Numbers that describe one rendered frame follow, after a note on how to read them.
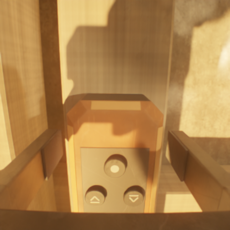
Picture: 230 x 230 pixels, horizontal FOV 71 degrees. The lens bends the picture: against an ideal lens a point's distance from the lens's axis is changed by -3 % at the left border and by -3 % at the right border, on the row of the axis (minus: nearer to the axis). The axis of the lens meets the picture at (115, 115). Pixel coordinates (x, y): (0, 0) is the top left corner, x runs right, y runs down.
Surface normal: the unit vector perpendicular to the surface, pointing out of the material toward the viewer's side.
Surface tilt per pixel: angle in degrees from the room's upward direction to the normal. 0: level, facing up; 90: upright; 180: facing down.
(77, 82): 0
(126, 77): 0
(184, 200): 0
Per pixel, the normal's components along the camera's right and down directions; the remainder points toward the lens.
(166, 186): 0.04, -0.96
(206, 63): 0.00, 0.26
